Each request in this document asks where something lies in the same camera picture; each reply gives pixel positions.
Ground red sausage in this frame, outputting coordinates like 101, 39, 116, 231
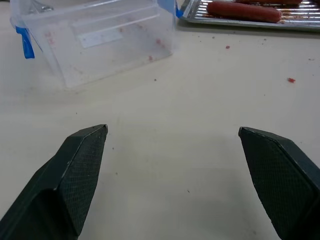
206, 1, 283, 24
234, 0, 304, 6

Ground silver metal baking tray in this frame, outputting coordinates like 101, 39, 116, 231
178, 0, 320, 33

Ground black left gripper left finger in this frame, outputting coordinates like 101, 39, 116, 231
0, 123, 109, 240

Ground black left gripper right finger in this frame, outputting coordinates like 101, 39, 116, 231
238, 126, 320, 240

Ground clear plastic container blue clips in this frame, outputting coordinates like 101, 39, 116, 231
9, 0, 185, 90

